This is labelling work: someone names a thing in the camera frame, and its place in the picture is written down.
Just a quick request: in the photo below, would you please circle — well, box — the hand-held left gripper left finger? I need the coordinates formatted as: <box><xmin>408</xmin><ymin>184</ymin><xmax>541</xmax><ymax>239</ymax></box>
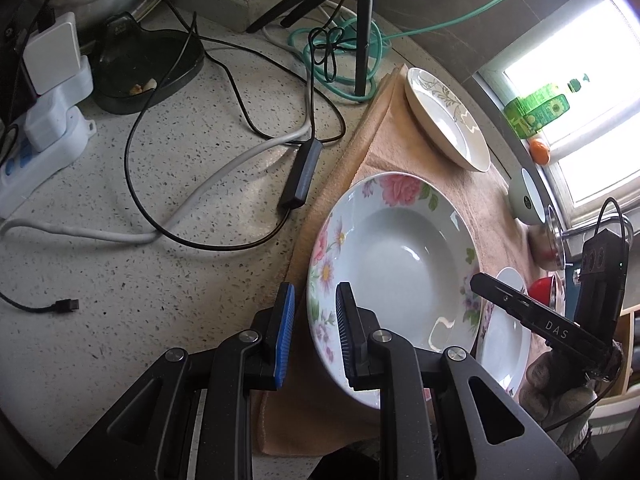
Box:
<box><xmin>57</xmin><ymin>282</ymin><xmax>296</xmax><ymax>480</ymax></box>

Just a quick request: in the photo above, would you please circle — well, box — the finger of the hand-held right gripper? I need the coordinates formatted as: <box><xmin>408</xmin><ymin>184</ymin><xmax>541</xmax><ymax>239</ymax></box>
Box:
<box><xmin>470</xmin><ymin>272</ymin><xmax>541</xmax><ymax>338</ymax></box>

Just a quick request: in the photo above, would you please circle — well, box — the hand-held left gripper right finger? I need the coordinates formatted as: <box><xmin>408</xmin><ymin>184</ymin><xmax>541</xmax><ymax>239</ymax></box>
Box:
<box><xmin>335</xmin><ymin>281</ymin><xmax>581</xmax><ymax>480</ymax></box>

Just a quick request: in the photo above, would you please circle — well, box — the red steel-lined bowl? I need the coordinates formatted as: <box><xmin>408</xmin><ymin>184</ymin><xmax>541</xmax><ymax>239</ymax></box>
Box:
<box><xmin>527</xmin><ymin>275</ymin><xmax>558</xmax><ymax>311</ymax></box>

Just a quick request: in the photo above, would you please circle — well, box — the small white floral plate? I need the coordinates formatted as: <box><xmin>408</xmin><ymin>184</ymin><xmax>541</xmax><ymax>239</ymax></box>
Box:
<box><xmin>475</xmin><ymin>267</ymin><xmax>533</xmax><ymax>395</ymax></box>

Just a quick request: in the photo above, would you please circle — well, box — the large steel bowl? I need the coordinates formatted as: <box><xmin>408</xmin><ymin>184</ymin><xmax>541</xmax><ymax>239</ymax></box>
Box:
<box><xmin>529</xmin><ymin>205</ymin><xmax>568</xmax><ymax>271</ymax></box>

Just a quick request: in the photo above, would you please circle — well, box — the pale green bowl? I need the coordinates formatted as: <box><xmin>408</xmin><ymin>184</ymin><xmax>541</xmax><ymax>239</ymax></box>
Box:
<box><xmin>507</xmin><ymin>167</ymin><xmax>548</xmax><ymax>226</ymax></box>

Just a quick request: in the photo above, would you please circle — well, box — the large pink floral plate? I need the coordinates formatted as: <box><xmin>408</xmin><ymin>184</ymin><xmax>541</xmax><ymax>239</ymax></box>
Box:
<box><xmin>306</xmin><ymin>171</ymin><xmax>485</xmax><ymax>411</ymax></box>

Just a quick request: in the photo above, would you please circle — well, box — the white plate with leaf print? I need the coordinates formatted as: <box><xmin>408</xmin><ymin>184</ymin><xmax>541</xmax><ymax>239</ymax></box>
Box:
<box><xmin>404</xmin><ymin>67</ymin><xmax>492</xmax><ymax>173</ymax></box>

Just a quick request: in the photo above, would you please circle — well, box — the person's right hand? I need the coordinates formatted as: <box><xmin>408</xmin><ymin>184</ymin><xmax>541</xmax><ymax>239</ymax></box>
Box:
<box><xmin>517</xmin><ymin>345</ymin><xmax>601</xmax><ymax>456</ymax></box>

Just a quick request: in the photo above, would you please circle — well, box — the steel faucet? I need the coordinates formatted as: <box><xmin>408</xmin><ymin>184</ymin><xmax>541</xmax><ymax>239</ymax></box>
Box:
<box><xmin>561</xmin><ymin>210</ymin><xmax>635</xmax><ymax>239</ymax></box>

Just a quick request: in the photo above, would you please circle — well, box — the orange fruit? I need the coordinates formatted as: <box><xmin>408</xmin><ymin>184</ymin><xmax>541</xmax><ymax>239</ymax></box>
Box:
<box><xmin>528</xmin><ymin>138</ymin><xmax>552</xmax><ymax>164</ymax></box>

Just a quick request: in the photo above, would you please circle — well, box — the peach towel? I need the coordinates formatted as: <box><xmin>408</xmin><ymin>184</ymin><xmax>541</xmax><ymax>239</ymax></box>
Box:
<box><xmin>250</xmin><ymin>64</ymin><xmax>566</xmax><ymax>456</ymax></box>

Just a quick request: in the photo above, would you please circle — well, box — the green dish soap bottle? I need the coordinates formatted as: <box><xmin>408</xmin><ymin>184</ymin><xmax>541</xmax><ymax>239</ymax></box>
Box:
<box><xmin>502</xmin><ymin>74</ymin><xmax>591</xmax><ymax>140</ymax></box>

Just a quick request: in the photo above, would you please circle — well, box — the window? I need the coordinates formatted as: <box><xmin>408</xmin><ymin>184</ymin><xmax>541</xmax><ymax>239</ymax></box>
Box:
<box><xmin>472</xmin><ymin>0</ymin><xmax>640</xmax><ymax>226</ymax></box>

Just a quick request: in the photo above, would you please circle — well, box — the black tripod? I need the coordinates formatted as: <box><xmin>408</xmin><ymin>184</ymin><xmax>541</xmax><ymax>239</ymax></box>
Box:
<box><xmin>245</xmin><ymin>0</ymin><xmax>396</xmax><ymax>97</ymax></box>

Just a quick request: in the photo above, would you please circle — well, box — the white power strip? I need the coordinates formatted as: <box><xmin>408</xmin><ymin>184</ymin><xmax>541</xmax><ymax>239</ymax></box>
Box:
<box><xmin>0</xmin><ymin>105</ymin><xmax>96</xmax><ymax>218</ymax></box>

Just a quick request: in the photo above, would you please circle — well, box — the black oval tray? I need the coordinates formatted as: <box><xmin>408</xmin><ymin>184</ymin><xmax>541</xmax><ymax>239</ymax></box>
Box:
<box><xmin>92</xmin><ymin>12</ymin><xmax>206</xmax><ymax>116</ymax></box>

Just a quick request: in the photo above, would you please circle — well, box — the white plug adapter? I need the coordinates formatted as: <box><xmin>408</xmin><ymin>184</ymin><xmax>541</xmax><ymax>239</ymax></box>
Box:
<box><xmin>24</xmin><ymin>100</ymin><xmax>76</xmax><ymax>152</ymax></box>
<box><xmin>35</xmin><ymin>55</ymin><xmax>95</xmax><ymax>111</ymax></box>

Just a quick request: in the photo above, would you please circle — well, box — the white charger cube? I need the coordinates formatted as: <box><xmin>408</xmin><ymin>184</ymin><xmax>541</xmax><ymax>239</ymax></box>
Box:
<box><xmin>20</xmin><ymin>12</ymin><xmax>83</xmax><ymax>96</ymax></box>

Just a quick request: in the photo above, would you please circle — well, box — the black cable with plug end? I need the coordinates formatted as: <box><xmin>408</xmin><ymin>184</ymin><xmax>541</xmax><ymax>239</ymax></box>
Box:
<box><xmin>0</xmin><ymin>291</ymin><xmax>81</xmax><ymax>315</ymax></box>

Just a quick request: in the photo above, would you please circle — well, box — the thin black cable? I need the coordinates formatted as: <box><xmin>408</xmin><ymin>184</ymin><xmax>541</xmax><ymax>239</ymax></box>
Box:
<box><xmin>35</xmin><ymin>0</ymin><xmax>348</xmax><ymax>143</ymax></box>

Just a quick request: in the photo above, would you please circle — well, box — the teal extension cord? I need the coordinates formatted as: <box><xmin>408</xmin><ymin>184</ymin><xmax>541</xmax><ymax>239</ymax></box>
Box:
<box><xmin>289</xmin><ymin>0</ymin><xmax>556</xmax><ymax>103</ymax></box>

